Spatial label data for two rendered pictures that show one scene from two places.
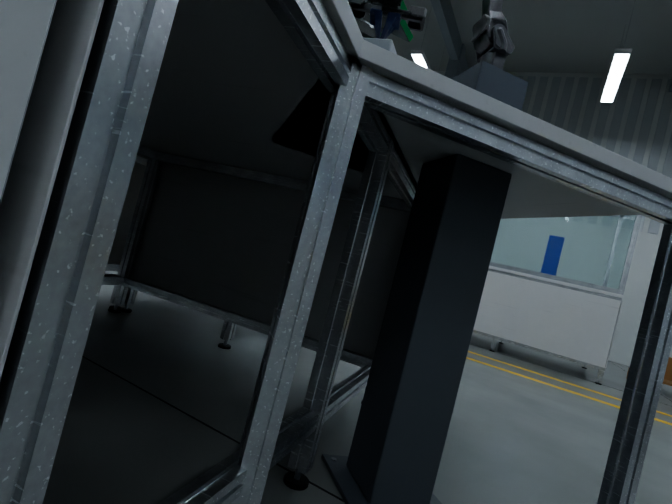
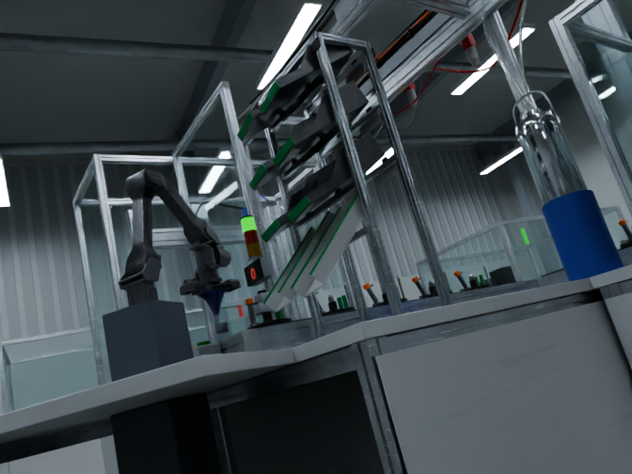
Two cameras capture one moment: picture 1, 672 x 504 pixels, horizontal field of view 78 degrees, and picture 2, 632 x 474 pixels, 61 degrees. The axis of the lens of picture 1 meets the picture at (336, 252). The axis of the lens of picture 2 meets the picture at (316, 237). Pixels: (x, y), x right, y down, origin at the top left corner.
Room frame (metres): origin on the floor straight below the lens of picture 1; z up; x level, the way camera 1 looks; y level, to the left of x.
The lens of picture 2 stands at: (2.15, -1.09, 0.78)
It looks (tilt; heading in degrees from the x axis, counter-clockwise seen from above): 15 degrees up; 124
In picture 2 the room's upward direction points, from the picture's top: 15 degrees counter-clockwise
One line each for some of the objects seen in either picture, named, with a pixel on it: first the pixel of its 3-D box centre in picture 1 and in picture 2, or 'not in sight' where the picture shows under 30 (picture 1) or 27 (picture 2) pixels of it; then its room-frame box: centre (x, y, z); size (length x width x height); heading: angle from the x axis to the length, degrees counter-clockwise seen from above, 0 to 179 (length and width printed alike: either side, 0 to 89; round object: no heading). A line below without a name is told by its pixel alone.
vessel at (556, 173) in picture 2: not in sight; (545, 146); (1.87, 0.74, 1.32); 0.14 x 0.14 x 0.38
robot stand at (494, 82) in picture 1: (477, 118); (150, 348); (1.04, -0.26, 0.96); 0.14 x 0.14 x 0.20; 18
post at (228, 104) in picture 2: not in sight; (251, 206); (0.91, 0.38, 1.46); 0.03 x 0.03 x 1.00; 71
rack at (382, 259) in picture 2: not in sight; (344, 195); (1.42, 0.17, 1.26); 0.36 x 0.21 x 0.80; 161
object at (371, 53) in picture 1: (455, 165); (177, 391); (1.09, -0.25, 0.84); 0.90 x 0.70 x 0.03; 108
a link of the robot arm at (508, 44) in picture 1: (495, 46); (138, 275); (1.03, -0.26, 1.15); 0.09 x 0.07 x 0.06; 11
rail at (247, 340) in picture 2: not in sight; (195, 371); (0.73, 0.12, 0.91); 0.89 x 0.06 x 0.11; 161
